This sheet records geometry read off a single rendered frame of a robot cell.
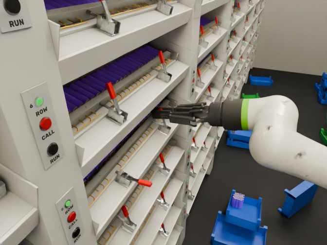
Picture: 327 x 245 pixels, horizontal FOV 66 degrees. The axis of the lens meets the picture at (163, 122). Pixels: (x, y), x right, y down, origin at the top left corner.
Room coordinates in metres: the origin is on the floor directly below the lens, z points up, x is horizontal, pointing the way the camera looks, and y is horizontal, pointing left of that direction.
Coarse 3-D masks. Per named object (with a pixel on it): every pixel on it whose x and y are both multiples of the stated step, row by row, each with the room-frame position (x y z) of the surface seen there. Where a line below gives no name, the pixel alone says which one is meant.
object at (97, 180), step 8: (152, 120) 0.75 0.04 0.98; (160, 120) 0.78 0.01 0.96; (144, 128) 0.70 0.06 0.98; (136, 136) 0.65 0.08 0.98; (128, 144) 0.61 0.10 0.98; (136, 144) 0.63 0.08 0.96; (120, 152) 0.57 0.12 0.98; (112, 160) 0.53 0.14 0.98; (104, 168) 0.50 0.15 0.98; (112, 168) 0.52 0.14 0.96; (120, 168) 0.53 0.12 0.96; (96, 176) 0.47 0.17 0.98; (104, 176) 0.48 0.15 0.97; (88, 184) 0.44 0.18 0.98; (96, 184) 0.45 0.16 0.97; (88, 192) 0.42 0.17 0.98
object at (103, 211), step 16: (176, 96) 0.91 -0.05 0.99; (176, 128) 0.80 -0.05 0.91; (144, 144) 0.65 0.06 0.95; (160, 144) 0.67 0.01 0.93; (144, 160) 0.58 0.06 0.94; (112, 176) 0.50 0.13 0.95; (96, 192) 0.45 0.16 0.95; (112, 192) 0.45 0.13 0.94; (128, 192) 0.47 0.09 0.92; (96, 208) 0.40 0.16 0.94; (112, 208) 0.41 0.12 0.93; (96, 224) 0.34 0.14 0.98; (96, 240) 0.35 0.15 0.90
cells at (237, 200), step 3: (234, 195) 1.25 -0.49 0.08; (237, 195) 1.24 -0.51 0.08; (240, 195) 1.25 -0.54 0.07; (243, 195) 1.25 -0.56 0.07; (234, 198) 1.21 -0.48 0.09; (237, 198) 1.20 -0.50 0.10; (240, 198) 1.21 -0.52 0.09; (243, 198) 1.22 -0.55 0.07; (234, 201) 1.20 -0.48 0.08; (237, 201) 1.19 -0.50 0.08; (240, 201) 1.18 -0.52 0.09; (231, 204) 1.21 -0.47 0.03; (234, 204) 1.19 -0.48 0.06; (237, 204) 1.18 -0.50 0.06; (240, 204) 1.18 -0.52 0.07; (240, 207) 1.18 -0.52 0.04
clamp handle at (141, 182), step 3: (126, 177) 0.49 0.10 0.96; (129, 177) 0.49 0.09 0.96; (132, 177) 0.49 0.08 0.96; (132, 180) 0.48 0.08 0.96; (135, 180) 0.48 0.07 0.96; (138, 180) 0.48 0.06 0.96; (141, 180) 0.48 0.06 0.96; (144, 180) 0.48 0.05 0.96; (138, 183) 0.47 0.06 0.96; (141, 183) 0.47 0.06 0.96; (144, 183) 0.47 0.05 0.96; (147, 183) 0.46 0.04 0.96; (150, 183) 0.46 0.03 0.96; (147, 186) 0.46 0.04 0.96; (150, 186) 0.46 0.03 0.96
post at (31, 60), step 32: (32, 0) 0.32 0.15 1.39; (0, 32) 0.28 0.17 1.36; (32, 32) 0.31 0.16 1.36; (0, 64) 0.27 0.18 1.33; (32, 64) 0.30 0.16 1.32; (0, 96) 0.26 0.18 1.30; (64, 96) 0.34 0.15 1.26; (0, 128) 0.26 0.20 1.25; (64, 128) 0.33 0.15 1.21; (0, 160) 0.27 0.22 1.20; (32, 160) 0.27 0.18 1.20; (64, 160) 0.31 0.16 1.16; (64, 192) 0.30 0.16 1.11
